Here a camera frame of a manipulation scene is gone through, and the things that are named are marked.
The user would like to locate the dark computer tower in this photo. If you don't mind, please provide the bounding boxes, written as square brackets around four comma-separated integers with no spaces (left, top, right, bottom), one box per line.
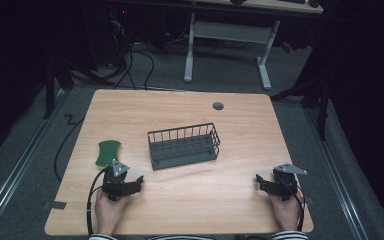
[105,3,132,69]

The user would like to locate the person's left hand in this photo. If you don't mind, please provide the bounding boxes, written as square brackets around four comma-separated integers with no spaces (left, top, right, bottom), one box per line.
[94,191,132,236]

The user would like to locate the black floor cable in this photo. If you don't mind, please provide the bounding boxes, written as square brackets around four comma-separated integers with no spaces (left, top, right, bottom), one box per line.
[53,114,86,183]

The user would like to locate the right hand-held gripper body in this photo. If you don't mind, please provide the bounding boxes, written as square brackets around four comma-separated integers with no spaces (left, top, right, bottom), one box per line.
[268,162,308,202]

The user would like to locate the black wire basket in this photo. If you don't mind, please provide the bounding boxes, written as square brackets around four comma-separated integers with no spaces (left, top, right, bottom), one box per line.
[146,122,222,172]

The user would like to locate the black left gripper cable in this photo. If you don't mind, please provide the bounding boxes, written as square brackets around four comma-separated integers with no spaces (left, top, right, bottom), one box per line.
[86,166,110,236]

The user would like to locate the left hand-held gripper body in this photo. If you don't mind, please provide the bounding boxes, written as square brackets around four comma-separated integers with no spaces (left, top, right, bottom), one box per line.
[101,158,131,202]

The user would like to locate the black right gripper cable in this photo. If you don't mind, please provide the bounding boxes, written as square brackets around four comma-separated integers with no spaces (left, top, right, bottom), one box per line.
[279,178,307,233]

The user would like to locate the bundle of black cables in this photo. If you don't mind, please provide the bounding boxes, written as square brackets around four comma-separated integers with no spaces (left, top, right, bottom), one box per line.
[112,41,156,91]

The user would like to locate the wooden desk with white legs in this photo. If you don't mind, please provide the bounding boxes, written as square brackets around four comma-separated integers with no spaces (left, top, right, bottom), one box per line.
[182,0,324,91]

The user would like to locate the green sponge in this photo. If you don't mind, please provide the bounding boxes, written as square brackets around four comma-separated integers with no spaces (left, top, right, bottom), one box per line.
[94,139,123,169]

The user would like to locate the person's right hand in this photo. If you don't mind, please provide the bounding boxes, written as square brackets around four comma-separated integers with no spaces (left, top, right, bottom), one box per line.
[268,193,303,232]

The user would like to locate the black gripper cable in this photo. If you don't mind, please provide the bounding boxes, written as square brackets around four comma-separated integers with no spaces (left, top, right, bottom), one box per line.
[279,178,307,233]
[86,166,110,236]

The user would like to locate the black metal stand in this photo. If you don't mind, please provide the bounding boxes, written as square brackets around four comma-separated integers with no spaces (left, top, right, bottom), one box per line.
[42,59,75,121]
[269,78,332,142]

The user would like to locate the metal floor rail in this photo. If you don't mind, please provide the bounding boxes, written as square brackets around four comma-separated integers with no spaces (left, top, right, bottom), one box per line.
[303,107,370,240]
[0,89,72,236]

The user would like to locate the grey tape strip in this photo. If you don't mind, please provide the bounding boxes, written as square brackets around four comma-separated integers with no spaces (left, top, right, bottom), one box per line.
[42,200,68,211]

